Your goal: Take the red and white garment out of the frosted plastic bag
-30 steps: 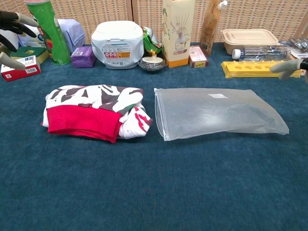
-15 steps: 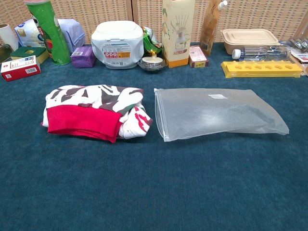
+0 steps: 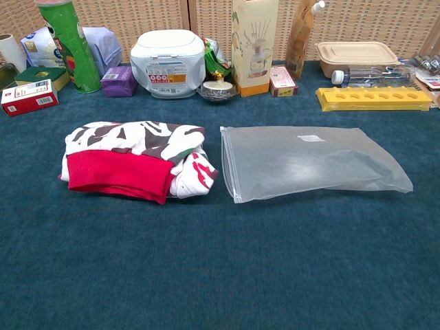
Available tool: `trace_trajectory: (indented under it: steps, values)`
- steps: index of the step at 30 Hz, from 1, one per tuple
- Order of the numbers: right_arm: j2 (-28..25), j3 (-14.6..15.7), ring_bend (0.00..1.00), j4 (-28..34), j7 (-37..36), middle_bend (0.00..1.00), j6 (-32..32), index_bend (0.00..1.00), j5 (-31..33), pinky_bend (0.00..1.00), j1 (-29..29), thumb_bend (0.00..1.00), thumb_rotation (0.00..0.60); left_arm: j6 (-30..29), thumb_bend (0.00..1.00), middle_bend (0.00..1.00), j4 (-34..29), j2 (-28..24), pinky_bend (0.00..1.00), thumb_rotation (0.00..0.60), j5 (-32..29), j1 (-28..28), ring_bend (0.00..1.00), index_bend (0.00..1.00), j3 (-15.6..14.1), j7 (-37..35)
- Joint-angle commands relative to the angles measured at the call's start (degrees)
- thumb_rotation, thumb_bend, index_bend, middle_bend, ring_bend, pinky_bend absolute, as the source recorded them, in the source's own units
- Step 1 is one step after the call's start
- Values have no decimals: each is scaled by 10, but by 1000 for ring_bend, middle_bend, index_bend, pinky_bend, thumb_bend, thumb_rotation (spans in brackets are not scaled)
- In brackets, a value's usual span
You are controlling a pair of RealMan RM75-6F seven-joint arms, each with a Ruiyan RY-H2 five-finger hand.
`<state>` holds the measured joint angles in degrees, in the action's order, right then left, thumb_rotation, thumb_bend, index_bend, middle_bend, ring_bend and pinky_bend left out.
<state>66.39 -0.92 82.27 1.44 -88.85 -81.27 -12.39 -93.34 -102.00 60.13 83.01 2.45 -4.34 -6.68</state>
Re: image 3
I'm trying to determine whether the frosted plastic zip bag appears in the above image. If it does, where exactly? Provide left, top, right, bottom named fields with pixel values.
left=219, top=125, right=414, bottom=204

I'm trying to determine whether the red white patterned garment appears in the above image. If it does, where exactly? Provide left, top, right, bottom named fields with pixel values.
left=58, top=120, right=219, bottom=206

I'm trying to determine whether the green snack packet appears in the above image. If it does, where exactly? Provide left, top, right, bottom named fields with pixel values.
left=202, top=36, right=233, bottom=78

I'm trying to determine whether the small lidded patterned bowl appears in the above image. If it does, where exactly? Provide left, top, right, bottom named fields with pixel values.
left=199, top=76, right=238, bottom=103

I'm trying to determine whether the pink small box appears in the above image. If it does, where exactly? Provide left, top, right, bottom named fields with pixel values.
left=269, top=65, right=299, bottom=98

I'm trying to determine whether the white wet wipe tub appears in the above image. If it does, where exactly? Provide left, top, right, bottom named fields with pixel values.
left=129, top=29, right=207, bottom=100

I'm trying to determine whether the purple small box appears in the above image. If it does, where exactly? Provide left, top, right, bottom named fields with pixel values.
left=100, top=65, right=138, bottom=98

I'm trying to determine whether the tall cream orange diffuser box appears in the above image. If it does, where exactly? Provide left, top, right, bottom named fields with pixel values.
left=230, top=0, right=280, bottom=98

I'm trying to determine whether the brown spout pouch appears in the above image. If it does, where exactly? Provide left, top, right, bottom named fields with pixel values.
left=285, top=0, right=326, bottom=80

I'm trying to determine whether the white blue tissue pack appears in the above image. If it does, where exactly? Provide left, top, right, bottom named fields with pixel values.
left=20, top=26, right=123, bottom=77

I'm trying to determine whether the yellow mould tray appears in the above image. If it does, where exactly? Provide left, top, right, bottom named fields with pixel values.
left=316, top=86, right=433, bottom=113

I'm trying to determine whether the woven folding screen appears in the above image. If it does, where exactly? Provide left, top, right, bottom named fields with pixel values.
left=0, top=0, right=440, bottom=65

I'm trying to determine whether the beige lidded food container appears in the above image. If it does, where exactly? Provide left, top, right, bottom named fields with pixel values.
left=315, top=41, right=402, bottom=79

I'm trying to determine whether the clear plastic water bottle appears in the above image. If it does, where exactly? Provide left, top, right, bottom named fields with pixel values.
left=331, top=65, right=417, bottom=89

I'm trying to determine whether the green chips can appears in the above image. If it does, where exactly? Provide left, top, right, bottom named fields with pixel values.
left=36, top=0, right=102, bottom=94

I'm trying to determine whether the dark blue table cloth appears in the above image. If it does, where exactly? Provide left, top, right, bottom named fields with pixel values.
left=0, top=60, right=440, bottom=330

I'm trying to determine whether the red white carton box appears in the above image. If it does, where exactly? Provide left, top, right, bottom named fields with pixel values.
left=0, top=78, right=59, bottom=117

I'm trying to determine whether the green yellow box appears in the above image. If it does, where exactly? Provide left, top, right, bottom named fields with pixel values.
left=14, top=65, right=72, bottom=92

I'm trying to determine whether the kraft spiral notebook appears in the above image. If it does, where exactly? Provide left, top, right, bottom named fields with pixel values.
left=414, top=77, right=440, bottom=104

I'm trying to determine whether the dark green tin box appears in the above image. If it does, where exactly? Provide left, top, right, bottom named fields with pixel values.
left=0, top=63, right=20, bottom=91

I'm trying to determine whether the binder clips card pack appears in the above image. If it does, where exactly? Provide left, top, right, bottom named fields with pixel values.
left=400, top=53, right=440, bottom=92

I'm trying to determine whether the white paper roll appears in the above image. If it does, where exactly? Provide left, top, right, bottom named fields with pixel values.
left=0, top=33, right=28, bottom=74

